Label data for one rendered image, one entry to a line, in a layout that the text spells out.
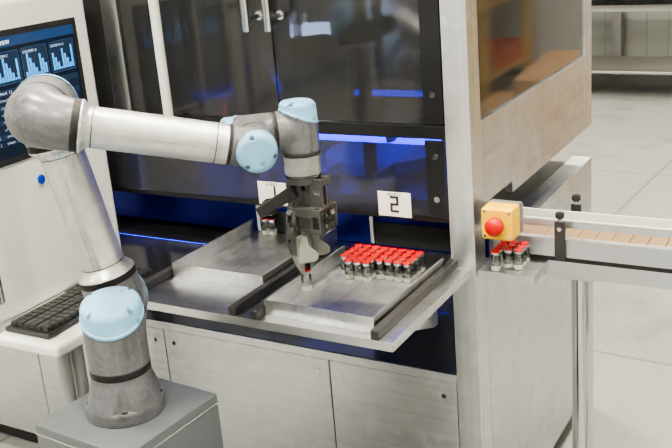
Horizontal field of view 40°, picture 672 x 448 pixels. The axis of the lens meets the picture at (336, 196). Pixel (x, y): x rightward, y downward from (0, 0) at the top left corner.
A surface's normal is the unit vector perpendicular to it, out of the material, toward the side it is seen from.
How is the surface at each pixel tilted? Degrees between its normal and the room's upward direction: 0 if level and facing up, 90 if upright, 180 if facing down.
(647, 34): 90
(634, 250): 90
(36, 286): 90
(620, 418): 0
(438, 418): 90
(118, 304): 7
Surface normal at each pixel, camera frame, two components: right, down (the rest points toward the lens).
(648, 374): -0.08, -0.95
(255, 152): 0.18, 0.27
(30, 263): 0.88, 0.07
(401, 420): -0.49, 0.29
